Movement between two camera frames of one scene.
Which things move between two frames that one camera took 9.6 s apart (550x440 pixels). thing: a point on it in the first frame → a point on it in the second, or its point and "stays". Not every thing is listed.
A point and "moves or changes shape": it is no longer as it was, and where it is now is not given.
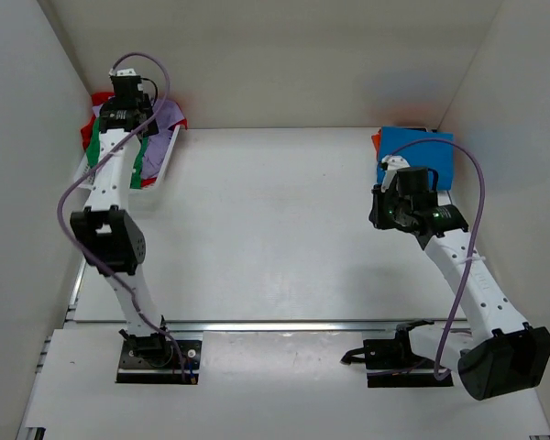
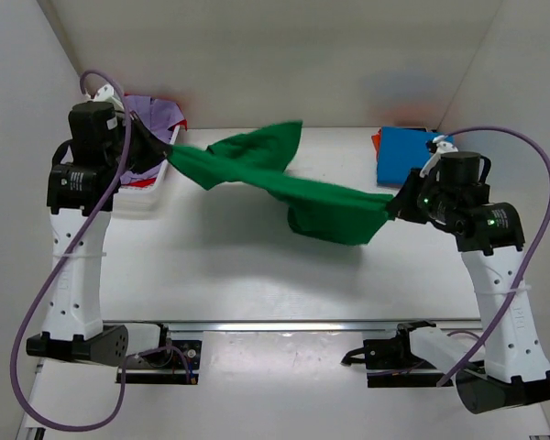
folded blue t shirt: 423,148 stays
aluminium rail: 218,326 stays
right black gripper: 379,197 → 402,205
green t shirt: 93,152 moves or changes shape
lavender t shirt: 156,146 stays
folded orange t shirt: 376,140 stays
